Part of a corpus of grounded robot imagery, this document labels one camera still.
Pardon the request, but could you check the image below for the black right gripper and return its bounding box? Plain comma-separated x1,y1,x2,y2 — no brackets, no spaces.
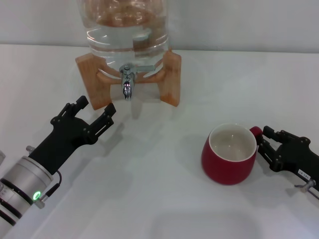
256,125,319,185

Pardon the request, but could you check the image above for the clear glass water jar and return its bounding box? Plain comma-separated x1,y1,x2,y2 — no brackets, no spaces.
80,0,171,77

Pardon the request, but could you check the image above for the chrome faucet with lever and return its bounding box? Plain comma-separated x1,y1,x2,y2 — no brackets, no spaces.
119,63,157,101

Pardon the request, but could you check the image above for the wooden jar stand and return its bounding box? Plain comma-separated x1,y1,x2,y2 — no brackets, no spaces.
75,48,182,111

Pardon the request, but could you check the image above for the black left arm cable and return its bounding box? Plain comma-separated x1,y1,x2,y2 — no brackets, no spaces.
36,170,62,209

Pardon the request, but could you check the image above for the red ceramic cup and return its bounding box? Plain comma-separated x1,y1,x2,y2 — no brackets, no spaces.
201,121,263,186

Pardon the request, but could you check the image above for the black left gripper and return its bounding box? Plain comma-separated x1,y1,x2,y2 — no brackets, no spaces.
28,96,117,175

